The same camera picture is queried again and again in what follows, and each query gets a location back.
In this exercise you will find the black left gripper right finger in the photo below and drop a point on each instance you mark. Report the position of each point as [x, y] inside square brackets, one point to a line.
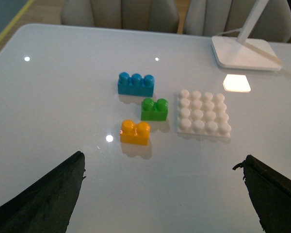
[270, 194]

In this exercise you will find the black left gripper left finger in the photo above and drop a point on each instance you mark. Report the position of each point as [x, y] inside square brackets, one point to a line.
[47, 205]

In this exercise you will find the white studded base plate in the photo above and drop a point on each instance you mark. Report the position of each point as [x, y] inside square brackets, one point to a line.
[203, 114]

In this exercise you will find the yellow two-stud toy block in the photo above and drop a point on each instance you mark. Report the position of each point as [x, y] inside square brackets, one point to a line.
[133, 133]

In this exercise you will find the green two-stud toy block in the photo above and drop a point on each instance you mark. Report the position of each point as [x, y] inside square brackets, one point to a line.
[154, 110]

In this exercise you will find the blue three-stud toy block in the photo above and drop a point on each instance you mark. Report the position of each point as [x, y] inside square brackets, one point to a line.
[136, 85]

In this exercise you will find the white desk lamp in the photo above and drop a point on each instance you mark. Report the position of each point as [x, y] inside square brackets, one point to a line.
[245, 53]

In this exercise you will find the beige right chair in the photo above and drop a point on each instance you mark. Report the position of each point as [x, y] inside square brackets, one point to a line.
[211, 17]

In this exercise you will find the beige chair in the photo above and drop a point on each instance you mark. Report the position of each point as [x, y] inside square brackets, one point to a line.
[211, 17]
[140, 15]

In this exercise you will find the beige left chair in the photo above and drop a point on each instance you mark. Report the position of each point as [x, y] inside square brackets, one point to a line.
[140, 15]

